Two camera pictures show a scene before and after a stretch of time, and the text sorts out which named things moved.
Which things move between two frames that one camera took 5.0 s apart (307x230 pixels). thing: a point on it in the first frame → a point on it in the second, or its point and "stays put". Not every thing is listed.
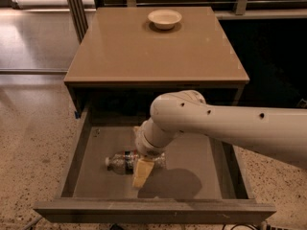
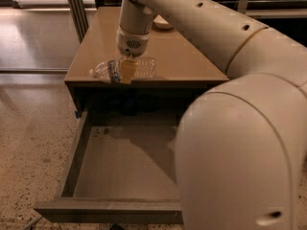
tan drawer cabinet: x=125 y=61 stays put
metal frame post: x=77 y=10 stays put
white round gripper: x=150 y=149 → x=131 y=43
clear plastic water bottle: x=125 y=163 → x=111 y=71
